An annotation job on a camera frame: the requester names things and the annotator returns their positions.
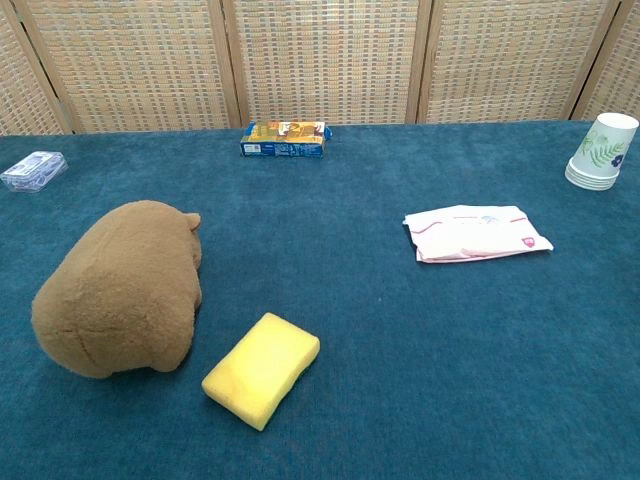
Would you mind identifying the brown plush toy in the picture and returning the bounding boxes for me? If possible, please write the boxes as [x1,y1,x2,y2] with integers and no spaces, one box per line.
[31,199,204,380]

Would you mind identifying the blue carpet table cover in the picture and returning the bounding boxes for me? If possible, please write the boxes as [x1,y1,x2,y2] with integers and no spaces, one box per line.
[0,119,640,480]

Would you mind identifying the blue and orange carton box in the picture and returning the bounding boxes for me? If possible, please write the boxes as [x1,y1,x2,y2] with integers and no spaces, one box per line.
[239,120,332,159]

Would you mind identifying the yellow sponge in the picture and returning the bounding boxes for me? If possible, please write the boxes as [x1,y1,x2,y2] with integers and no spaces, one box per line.
[201,312,321,432]

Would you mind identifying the white pink tissue pack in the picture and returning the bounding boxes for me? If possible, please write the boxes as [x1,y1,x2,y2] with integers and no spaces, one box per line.
[402,204,555,263]

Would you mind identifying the woven folding screen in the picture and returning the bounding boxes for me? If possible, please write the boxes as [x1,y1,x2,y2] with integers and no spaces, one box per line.
[0,0,640,136]

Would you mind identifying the stacked floral paper cups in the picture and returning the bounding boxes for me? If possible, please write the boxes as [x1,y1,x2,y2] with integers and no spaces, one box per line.
[564,112,640,191]

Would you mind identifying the clear plastic packet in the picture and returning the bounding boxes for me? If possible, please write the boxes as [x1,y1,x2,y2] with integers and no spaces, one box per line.
[0,151,69,194]

